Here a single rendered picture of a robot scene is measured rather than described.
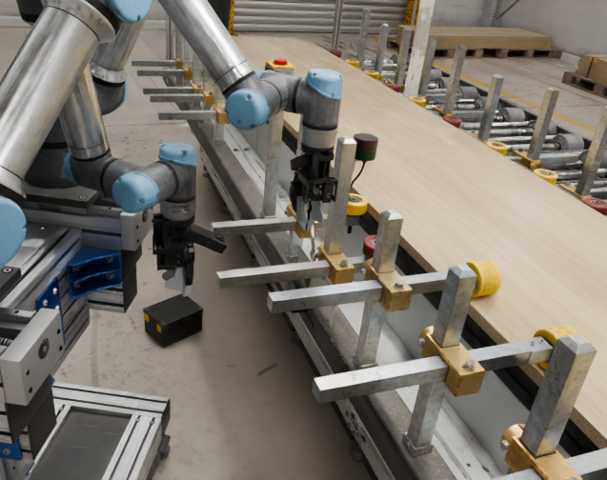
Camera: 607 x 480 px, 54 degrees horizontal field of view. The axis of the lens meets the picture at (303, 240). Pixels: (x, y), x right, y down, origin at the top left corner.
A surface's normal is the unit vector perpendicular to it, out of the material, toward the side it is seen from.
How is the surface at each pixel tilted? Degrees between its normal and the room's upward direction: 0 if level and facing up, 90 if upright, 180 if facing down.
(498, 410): 90
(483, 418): 90
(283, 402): 0
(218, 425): 0
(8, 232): 96
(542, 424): 90
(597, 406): 0
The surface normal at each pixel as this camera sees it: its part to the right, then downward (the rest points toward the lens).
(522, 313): 0.10, -0.87
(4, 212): 0.83, 0.41
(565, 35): -0.91, 0.12
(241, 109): -0.33, 0.43
